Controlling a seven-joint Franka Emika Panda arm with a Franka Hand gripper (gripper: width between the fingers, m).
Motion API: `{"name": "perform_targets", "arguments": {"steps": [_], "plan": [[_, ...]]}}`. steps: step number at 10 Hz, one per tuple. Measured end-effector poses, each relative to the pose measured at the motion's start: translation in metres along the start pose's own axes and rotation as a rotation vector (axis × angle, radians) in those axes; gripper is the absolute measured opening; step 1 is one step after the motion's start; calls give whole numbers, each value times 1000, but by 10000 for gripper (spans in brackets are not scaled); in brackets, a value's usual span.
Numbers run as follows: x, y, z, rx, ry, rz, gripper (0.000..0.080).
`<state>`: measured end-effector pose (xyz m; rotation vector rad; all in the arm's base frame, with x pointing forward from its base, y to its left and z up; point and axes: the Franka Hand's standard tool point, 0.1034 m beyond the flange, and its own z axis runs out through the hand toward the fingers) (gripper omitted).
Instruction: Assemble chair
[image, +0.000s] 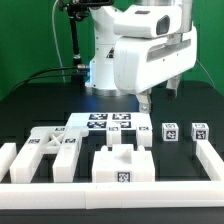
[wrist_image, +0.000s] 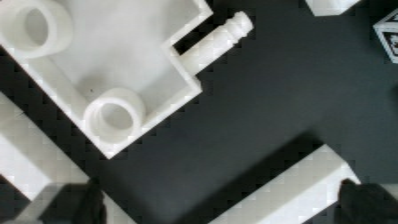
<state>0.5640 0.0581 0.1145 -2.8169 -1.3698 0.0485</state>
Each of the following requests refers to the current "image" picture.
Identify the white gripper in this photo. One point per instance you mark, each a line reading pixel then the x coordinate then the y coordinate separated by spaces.
pixel 140 64

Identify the white chair seat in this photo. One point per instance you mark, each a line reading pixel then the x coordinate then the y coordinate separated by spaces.
pixel 123 164

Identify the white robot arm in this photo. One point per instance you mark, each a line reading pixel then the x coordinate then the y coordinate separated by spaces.
pixel 101 77

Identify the white tagged cube nut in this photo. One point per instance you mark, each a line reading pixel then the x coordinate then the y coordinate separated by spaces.
pixel 199 131
pixel 170 131

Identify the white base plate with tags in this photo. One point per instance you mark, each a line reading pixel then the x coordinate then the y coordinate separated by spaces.
pixel 99 121

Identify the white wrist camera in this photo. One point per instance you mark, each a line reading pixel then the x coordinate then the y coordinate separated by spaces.
pixel 148 21

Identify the white right fence wall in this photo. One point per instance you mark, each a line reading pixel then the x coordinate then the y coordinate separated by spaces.
pixel 210 160

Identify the white fence wall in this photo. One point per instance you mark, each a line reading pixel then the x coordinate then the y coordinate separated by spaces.
pixel 112 195
pixel 210 160
pixel 7 155

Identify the white chair back frame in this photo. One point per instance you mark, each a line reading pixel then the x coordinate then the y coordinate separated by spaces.
pixel 64 142

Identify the white front fence wall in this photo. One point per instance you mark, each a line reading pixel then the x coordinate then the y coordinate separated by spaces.
pixel 112 195

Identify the black camera stand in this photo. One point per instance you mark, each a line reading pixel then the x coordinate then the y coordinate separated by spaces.
pixel 77 11

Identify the white left fence wall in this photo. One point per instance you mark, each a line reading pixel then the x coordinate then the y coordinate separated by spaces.
pixel 7 155

